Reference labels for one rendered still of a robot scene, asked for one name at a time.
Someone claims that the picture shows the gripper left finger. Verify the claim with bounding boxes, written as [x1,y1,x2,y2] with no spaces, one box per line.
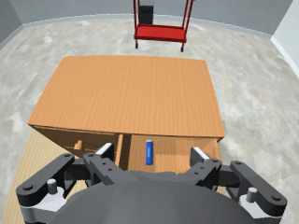
[16,143,139,224]

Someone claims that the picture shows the small brown wooden chest of drawers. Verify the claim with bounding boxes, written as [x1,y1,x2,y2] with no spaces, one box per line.
[27,55,225,157]

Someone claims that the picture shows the blue aa battery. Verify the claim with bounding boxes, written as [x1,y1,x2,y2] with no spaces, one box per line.
[146,140,153,165]

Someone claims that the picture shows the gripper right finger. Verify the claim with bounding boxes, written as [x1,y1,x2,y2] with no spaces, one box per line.
[169,147,288,224]

